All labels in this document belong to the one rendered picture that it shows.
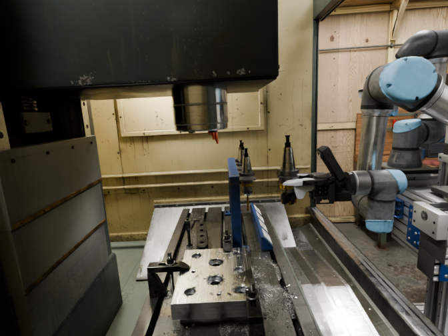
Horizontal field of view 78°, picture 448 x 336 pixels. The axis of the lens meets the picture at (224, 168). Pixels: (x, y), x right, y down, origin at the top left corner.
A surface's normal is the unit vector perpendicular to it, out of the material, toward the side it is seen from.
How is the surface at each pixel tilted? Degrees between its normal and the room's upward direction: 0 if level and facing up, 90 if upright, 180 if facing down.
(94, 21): 90
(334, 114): 90
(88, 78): 90
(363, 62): 90
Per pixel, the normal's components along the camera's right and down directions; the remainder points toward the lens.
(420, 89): -0.23, 0.14
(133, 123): 0.00, 0.20
